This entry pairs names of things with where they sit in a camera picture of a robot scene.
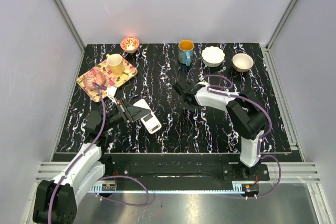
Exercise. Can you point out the white scalloped bowl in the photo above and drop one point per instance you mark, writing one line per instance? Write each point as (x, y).
(212, 56)

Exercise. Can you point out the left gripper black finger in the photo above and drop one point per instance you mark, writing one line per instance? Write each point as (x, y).
(127, 106)
(138, 113)

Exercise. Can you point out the red patterned small bowl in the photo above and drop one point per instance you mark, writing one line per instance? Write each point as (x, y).
(130, 44)

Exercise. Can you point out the white remote control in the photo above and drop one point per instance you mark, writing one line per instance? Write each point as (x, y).
(150, 121)

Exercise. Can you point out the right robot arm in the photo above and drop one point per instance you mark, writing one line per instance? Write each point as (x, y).
(250, 120)

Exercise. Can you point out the yellow cup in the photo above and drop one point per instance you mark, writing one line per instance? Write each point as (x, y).
(115, 63)

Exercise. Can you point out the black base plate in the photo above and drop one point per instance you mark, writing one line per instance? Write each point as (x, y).
(217, 166)

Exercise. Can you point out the beige bowl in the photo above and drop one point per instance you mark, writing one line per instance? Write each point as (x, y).
(242, 62)

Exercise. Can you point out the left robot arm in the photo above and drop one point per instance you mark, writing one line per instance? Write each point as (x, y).
(57, 200)

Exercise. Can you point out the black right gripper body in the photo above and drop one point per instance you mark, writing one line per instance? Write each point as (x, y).
(191, 107)

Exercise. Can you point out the pink patterned glass bowl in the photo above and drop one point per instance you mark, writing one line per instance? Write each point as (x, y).
(94, 76)

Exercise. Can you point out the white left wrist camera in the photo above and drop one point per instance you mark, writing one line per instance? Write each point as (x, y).
(111, 92)

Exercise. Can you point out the blue butterfly mug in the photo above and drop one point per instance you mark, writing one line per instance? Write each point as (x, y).
(186, 49)

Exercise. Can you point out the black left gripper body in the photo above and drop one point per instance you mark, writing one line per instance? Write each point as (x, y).
(124, 110)

